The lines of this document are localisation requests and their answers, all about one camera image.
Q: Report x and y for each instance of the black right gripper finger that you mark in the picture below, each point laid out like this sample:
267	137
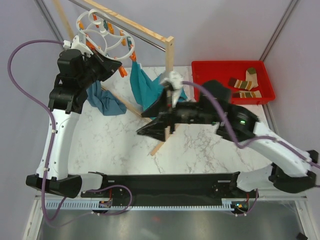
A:
160	108
159	128

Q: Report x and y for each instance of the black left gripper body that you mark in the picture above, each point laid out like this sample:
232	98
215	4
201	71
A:
96	68

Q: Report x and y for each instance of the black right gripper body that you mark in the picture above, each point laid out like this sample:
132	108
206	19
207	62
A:
187	112

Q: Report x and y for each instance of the white round clip hanger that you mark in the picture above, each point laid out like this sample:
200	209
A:
99	39

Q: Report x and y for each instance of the striped sock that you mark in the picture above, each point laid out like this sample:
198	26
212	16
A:
250	82
246	94

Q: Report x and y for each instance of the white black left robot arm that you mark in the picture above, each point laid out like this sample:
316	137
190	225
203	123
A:
77	72

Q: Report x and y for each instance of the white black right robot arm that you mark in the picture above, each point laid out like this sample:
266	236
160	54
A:
290	168

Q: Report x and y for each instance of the teal hanging cloth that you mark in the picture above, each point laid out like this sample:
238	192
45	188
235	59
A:
145	90

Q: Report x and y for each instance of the dark blue cloth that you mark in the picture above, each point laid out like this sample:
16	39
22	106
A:
104	101

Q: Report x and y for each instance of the orange clothespin holding cloth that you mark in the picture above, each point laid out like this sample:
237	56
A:
133	57

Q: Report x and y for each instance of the teal clothespin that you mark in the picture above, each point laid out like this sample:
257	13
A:
129	43
108	26

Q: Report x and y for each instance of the teal clothespin far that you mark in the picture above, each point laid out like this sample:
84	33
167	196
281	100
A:
108	26

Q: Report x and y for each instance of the red plastic bin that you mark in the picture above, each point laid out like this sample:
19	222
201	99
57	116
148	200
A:
223	70

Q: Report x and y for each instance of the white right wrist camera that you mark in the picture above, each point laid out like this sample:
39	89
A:
174	81

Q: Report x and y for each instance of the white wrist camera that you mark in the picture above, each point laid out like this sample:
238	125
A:
78	43
174	81

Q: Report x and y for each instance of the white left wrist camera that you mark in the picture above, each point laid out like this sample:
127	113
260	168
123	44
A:
78	43

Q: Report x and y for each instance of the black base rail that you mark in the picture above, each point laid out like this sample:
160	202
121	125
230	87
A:
170	189

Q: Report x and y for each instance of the wooden drying rack frame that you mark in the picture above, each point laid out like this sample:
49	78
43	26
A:
169	62

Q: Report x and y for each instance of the white slotted cable duct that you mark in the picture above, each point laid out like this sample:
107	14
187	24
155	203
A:
98	205

